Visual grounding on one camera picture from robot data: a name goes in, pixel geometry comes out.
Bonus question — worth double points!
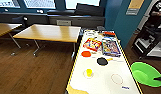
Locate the small green item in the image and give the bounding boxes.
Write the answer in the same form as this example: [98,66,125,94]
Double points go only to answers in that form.
[130,62,161,88]

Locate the yellow wooden gaming table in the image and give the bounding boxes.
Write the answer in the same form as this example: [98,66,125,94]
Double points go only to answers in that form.
[64,29,144,94]

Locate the flat red item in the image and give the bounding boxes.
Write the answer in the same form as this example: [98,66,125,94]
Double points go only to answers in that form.
[102,31,116,37]

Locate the person in dark top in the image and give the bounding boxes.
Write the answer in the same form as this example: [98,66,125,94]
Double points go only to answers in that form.
[149,0,161,21]

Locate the small yellow item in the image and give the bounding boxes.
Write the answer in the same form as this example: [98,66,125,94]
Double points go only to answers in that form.
[83,68,95,79]

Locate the red yellow game box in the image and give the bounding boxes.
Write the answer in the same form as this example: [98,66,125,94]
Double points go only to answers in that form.
[83,37,103,52]

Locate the flat orange disc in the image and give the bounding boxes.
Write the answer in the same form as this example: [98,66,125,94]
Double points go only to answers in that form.
[80,50,93,58]

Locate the dark grey bench sofa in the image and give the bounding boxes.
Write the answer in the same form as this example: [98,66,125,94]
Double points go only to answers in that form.
[0,3,106,30]

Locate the bright office window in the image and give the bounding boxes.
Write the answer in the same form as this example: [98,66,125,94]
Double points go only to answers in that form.
[23,0,57,10]
[0,0,21,8]
[64,0,101,10]

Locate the grey chair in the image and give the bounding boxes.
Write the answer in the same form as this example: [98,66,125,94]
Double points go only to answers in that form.
[56,19,73,27]

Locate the long yellow wooden table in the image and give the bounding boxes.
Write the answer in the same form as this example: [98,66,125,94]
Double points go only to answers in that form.
[12,23,82,58]

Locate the yellow wooden office table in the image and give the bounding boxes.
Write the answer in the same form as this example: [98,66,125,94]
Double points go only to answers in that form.
[0,22,23,49]

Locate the yellow wall sign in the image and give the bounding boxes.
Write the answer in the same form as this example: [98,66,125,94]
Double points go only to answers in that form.
[125,0,145,16]

